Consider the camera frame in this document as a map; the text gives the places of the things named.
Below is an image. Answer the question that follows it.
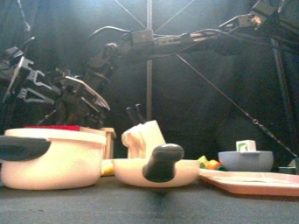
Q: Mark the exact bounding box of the wooden toy box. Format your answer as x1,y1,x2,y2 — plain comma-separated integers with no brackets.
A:
78,126,117,160

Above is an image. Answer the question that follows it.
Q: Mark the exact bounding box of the cream toy knife block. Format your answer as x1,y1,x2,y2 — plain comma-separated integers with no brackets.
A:
119,119,166,160

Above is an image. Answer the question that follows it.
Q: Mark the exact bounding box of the yellow orange toy food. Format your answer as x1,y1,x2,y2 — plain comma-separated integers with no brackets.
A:
99,158,117,177

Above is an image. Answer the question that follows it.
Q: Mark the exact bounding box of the green toy food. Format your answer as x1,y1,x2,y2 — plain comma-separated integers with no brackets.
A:
196,155,210,170

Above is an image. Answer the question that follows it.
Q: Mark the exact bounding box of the orange toy fruit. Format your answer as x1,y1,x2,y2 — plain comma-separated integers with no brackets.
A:
205,159,222,172

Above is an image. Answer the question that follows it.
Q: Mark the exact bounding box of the white green toy carton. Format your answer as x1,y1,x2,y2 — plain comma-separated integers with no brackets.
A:
234,139,257,153

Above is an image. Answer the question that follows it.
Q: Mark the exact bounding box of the grey blue toy bowl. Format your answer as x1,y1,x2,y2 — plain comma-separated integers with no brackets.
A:
217,150,274,172

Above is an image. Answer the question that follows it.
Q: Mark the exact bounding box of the pink toy cutting board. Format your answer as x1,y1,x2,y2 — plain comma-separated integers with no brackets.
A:
197,168,299,198

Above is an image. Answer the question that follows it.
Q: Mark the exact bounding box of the metal frame pole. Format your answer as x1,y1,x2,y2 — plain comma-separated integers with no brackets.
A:
144,0,154,121

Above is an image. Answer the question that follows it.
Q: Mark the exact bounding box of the cream toy pot dark handle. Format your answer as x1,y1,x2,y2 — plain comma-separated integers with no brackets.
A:
0,127,107,191

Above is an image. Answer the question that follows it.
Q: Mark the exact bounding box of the cream toy pan dark handle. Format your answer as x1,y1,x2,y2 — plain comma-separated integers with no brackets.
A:
111,143,201,188

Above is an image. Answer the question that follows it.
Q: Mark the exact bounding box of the dark frame corner post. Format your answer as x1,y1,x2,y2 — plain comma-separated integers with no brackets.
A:
266,38,299,152

